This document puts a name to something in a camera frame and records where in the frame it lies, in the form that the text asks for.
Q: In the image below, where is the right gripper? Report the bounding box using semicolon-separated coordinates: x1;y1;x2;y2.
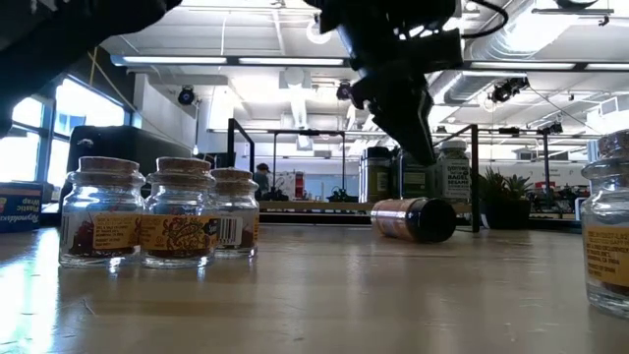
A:
304;0;464;167

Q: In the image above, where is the white-lid bagel seasoning jar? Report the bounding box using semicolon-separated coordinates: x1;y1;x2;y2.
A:
434;139;472;204

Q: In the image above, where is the black-lid ground turmeric jar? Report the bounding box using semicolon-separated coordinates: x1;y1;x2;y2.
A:
370;196;458;245

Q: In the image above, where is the black-framed wooden shelf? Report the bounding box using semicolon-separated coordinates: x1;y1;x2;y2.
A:
226;117;482;233

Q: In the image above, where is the person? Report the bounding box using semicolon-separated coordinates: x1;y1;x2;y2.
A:
253;161;274;201

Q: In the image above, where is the small potted green plant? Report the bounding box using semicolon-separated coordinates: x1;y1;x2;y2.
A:
479;166;535;231

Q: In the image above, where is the long ceiling light bar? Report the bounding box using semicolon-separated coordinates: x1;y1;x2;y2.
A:
110;55;629;71

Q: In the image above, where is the small cork-topped glass jar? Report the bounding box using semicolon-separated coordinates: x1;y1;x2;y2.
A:
580;130;629;320
210;167;260;261
58;155;147;269
141;156;221;269

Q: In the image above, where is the black toaster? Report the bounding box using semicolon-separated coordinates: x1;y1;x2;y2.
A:
58;125;194;227

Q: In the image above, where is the blue plastic wrap box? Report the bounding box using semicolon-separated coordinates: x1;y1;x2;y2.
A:
0;182;44;235

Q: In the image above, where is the black background rig frame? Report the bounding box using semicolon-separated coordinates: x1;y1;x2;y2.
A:
272;129;346;203

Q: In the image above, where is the black background camera stand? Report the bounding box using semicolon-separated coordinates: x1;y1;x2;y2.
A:
538;120;564;210

